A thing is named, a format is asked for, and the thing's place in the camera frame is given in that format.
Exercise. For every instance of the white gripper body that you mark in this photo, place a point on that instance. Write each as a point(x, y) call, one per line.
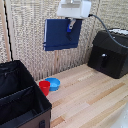
point(74, 8)

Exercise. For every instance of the dark blue book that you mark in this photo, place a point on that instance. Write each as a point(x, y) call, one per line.
point(61, 34)

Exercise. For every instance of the black paper shredder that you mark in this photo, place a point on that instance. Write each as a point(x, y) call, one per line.
point(109, 53)

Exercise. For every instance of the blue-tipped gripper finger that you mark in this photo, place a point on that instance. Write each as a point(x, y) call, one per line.
point(70, 26)

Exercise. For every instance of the black fabric storage box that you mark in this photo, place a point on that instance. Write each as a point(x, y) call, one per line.
point(20, 96)

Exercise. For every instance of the red plastic cup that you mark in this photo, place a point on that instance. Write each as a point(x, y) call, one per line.
point(44, 88)

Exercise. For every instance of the blue plastic bowl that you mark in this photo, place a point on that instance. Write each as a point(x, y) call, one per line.
point(53, 84)

